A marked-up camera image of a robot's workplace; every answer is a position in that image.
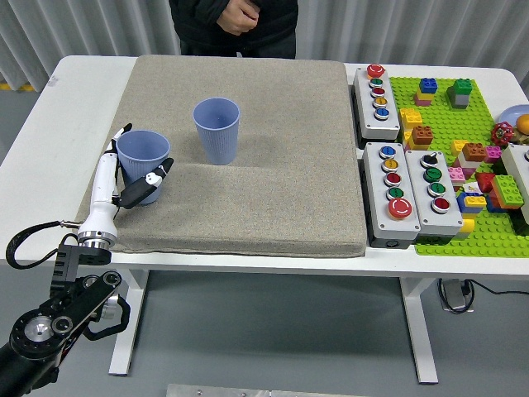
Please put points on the red toy brick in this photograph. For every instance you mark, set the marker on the red toy brick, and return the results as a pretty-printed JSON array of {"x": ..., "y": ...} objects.
[{"x": 485, "y": 181}]

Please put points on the green grey brick stack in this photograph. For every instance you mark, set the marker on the green grey brick stack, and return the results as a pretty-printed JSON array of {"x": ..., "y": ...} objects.
[{"x": 460, "y": 87}]

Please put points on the yellow floor tape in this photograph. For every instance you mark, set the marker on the yellow floor tape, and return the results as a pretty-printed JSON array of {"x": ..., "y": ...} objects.
[{"x": 16, "y": 87}]

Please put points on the large yellow toy brick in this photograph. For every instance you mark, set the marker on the large yellow toy brick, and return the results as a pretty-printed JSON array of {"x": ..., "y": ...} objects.
[{"x": 410, "y": 118}]

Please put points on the grey pleated curtain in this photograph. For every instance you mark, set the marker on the grey pleated curtain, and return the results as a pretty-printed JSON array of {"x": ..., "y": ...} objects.
[{"x": 372, "y": 29}]

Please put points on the small white table sticker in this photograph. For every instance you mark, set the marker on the small white table sticker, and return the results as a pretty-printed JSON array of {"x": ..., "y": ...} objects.
[{"x": 51, "y": 81}]

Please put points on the white table leg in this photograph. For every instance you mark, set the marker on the white table leg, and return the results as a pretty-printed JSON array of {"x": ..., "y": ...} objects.
[
  {"x": 124, "y": 351},
  {"x": 421, "y": 339}
]

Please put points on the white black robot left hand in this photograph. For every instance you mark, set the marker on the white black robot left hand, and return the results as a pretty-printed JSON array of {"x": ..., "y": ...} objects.
[{"x": 103, "y": 190}]

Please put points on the toy burger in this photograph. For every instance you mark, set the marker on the toy burger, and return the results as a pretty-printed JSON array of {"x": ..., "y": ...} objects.
[{"x": 524, "y": 123}]

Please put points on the light blue plate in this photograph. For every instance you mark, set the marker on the light blue plate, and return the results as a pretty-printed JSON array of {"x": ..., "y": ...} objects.
[{"x": 512, "y": 113}]

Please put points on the green toy brick baseplate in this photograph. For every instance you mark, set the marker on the green toy brick baseplate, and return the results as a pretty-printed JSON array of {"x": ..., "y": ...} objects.
[{"x": 496, "y": 240}]

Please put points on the pink toy brick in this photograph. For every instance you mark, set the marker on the pink toy brick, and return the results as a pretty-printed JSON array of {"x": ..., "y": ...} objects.
[{"x": 456, "y": 173}]

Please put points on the person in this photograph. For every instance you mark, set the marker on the person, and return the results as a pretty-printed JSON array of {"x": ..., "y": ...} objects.
[{"x": 194, "y": 20}]

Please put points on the brown white brick stack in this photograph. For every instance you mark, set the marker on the brown white brick stack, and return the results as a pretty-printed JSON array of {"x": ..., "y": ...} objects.
[{"x": 474, "y": 151}]

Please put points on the red toy valve wheel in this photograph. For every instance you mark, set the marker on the red toy valve wheel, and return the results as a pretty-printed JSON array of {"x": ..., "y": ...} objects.
[{"x": 502, "y": 133}]

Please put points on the grey-brown fabric mat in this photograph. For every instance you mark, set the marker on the grey-brown fabric mat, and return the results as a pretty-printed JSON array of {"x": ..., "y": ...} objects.
[{"x": 268, "y": 186}]

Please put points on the white printed toy brick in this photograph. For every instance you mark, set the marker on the white printed toy brick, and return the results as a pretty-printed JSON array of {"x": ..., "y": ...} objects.
[{"x": 471, "y": 189}]

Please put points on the small yellow toy brick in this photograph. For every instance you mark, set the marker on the small yellow toy brick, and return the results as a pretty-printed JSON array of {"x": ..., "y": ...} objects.
[{"x": 458, "y": 146}]

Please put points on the blue yellow pink brick stack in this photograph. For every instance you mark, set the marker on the blue yellow pink brick stack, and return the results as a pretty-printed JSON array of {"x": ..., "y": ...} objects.
[{"x": 428, "y": 86}]

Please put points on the white control box black base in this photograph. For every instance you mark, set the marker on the white control box black base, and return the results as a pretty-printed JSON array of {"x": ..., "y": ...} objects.
[{"x": 516, "y": 165}]

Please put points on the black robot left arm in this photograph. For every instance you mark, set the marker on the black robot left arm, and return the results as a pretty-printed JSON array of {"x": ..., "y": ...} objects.
[{"x": 37, "y": 331}]

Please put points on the magenta toy brick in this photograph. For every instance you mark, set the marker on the magenta toy brick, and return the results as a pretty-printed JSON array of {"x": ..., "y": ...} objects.
[{"x": 492, "y": 154}]

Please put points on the grey five-button control box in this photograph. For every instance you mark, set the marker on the grey five-button control box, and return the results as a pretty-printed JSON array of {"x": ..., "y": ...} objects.
[
  {"x": 401, "y": 229},
  {"x": 386, "y": 126}
]

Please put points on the grey four-button selector box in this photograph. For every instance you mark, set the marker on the grey four-button selector box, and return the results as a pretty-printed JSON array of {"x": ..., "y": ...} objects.
[{"x": 438, "y": 223}]

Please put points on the yellow round toy brick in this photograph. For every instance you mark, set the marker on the yellow round toy brick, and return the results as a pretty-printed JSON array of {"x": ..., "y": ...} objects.
[{"x": 467, "y": 226}]

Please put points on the dark blue toy brick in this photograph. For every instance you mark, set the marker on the dark blue toy brick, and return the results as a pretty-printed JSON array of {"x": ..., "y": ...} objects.
[{"x": 492, "y": 204}]

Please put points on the blue ribbed plastic cup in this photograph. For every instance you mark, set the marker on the blue ribbed plastic cup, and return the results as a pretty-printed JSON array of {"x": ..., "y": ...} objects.
[
  {"x": 140, "y": 165},
  {"x": 217, "y": 140}
]

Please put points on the brown toy brick stack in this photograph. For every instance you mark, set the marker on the brown toy brick stack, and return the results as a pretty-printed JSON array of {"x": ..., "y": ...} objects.
[{"x": 421, "y": 134}]

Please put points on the person's hand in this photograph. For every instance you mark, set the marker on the person's hand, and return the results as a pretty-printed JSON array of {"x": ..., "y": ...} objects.
[{"x": 239, "y": 20}]

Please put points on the grey floor power adapter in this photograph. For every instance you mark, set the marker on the grey floor power adapter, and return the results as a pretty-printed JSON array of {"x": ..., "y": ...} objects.
[{"x": 454, "y": 294}]

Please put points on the green orange brick stack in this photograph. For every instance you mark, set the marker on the green orange brick stack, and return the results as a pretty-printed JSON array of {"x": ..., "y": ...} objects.
[{"x": 506, "y": 188}]

